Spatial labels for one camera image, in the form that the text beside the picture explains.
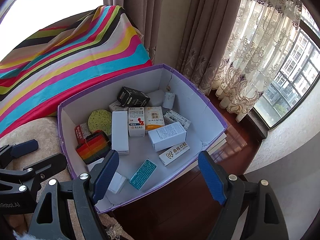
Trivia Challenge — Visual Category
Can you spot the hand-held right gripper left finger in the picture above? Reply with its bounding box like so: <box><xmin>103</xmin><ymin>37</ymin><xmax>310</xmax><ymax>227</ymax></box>
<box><xmin>28</xmin><ymin>149</ymin><xmax>120</xmax><ymax>240</ymax></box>

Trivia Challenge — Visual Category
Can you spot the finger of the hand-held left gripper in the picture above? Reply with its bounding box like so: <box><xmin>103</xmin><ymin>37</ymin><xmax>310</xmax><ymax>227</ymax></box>
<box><xmin>0</xmin><ymin>139</ymin><xmax>40</xmax><ymax>170</ymax></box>
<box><xmin>23</xmin><ymin>154</ymin><xmax>68</xmax><ymax>181</ymax></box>

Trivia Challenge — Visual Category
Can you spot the orange white box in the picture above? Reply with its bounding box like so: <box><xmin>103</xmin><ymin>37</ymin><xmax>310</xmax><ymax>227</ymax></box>
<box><xmin>144</xmin><ymin>106</ymin><xmax>166</xmax><ymax>135</ymax></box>

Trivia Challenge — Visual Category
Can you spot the white box red figure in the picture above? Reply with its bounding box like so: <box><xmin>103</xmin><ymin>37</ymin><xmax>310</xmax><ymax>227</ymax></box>
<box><xmin>127</xmin><ymin>106</ymin><xmax>146</xmax><ymax>138</ymax></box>

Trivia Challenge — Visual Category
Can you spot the white box with purple rim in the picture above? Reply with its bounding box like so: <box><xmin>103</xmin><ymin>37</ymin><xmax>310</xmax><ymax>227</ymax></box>
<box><xmin>57</xmin><ymin>63</ymin><xmax>229</xmax><ymax>215</ymax></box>

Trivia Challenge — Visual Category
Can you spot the large white printed box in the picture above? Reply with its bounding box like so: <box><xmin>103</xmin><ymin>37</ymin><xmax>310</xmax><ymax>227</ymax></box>
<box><xmin>147</xmin><ymin>121</ymin><xmax>188</xmax><ymax>153</ymax></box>

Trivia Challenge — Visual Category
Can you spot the dark framed window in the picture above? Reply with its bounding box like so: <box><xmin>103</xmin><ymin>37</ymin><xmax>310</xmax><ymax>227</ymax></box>
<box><xmin>252</xmin><ymin>17</ymin><xmax>320</xmax><ymax>140</ymax></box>

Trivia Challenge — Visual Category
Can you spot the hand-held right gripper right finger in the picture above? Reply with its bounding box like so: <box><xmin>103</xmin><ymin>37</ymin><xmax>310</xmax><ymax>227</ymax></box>
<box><xmin>197</xmin><ymin>151</ymin><xmax>288</xmax><ymax>240</ymax></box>

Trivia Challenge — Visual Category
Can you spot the teal box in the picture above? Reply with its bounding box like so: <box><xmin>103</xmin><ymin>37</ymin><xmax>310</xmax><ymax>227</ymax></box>
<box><xmin>128</xmin><ymin>158</ymin><xmax>158</xmax><ymax>190</ymax></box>

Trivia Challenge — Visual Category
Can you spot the white fluffy cloth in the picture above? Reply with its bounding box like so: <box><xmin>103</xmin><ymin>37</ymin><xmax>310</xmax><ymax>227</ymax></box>
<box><xmin>12</xmin><ymin>229</ymin><xmax>34</xmax><ymax>240</ymax></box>

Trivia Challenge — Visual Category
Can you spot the striped colourful blanket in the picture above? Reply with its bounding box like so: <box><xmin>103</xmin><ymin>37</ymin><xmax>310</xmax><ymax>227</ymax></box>
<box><xmin>0</xmin><ymin>4</ymin><xmax>153</xmax><ymax>138</ymax></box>

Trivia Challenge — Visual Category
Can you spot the cream lace curtain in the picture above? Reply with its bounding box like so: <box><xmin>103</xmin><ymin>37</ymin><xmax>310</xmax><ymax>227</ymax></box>
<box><xmin>216</xmin><ymin>0</ymin><xmax>303</xmax><ymax>123</ymax></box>

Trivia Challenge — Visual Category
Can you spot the tall plain white box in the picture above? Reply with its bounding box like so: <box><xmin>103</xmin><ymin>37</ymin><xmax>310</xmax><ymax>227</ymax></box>
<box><xmin>111</xmin><ymin>110</ymin><xmax>130</xmax><ymax>155</ymax></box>

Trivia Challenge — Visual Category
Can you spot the red patterned box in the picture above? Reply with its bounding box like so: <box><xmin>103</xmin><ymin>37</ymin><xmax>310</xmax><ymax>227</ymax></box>
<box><xmin>74</xmin><ymin>122</ymin><xmax>91</xmax><ymax>145</ymax></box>

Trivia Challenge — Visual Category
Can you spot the black box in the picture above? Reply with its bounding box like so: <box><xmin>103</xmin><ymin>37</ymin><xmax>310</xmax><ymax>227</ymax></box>
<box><xmin>117</xmin><ymin>86</ymin><xmax>151</xmax><ymax>108</ymax></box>

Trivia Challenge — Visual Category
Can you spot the green round sponge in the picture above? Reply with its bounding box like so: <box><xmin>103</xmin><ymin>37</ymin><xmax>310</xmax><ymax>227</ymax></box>
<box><xmin>87</xmin><ymin>109</ymin><xmax>113</xmax><ymax>136</ymax></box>

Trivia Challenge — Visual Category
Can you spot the white box tooth logo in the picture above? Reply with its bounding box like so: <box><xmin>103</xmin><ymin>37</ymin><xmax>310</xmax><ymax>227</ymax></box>
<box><xmin>158</xmin><ymin>141</ymin><xmax>191</xmax><ymax>167</ymax></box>

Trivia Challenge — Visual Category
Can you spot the small white box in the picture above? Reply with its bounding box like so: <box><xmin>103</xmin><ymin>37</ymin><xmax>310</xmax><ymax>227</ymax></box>
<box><xmin>162</xmin><ymin>91</ymin><xmax>176</xmax><ymax>110</ymax></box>

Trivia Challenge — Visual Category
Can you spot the white cardboard box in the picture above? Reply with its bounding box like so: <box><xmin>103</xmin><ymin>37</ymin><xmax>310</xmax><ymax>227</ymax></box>
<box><xmin>87</xmin><ymin>157</ymin><xmax>127</xmax><ymax>195</ymax></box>
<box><xmin>108</xmin><ymin>100</ymin><xmax>130</xmax><ymax>113</ymax></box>

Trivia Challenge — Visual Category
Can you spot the rainbow striped sponge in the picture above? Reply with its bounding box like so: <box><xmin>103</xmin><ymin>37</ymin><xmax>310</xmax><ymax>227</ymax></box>
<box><xmin>76</xmin><ymin>129</ymin><xmax>112</xmax><ymax>165</ymax></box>

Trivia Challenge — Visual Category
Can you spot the beige tassel fringe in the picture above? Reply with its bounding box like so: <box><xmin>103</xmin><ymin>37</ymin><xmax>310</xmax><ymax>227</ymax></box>
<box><xmin>103</xmin><ymin>221</ymin><xmax>126</xmax><ymax>240</ymax></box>

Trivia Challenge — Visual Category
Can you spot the taupe embroidered curtain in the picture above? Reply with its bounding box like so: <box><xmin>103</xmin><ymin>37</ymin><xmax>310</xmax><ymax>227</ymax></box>
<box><xmin>174</xmin><ymin>0</ymin><xmax>247</xmax><ymax>91</ymax></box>
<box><xmin>103</xmin><ymin>0</ymin><xmax>166</xmax><ymax>67</ymax></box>

